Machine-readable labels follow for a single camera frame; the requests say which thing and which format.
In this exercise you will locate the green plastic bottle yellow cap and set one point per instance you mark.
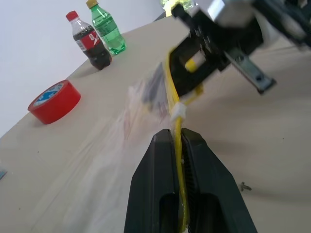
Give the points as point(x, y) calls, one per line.
point(109, 31)

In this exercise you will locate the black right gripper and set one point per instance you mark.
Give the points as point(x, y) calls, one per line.
point(228, 38)

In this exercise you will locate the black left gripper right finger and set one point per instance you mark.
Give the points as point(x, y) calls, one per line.
point(213, 194)

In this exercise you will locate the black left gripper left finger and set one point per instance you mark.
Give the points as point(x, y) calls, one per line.
point(150, 184)

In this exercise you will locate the small dark screw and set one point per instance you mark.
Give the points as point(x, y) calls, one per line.
point(245, 186)

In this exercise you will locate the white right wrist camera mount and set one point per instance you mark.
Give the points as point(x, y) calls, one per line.
point(230, 12)

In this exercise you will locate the clear plastic bag yellow zipper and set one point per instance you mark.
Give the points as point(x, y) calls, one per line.
point(174, 97)

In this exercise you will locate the cola bottle red cap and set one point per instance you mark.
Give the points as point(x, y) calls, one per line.
point(91, 42)

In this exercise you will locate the red adhesive tape roll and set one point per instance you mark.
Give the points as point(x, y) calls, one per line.
point(58, 104)

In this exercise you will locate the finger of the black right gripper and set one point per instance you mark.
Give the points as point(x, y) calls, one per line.
point(155, 89)

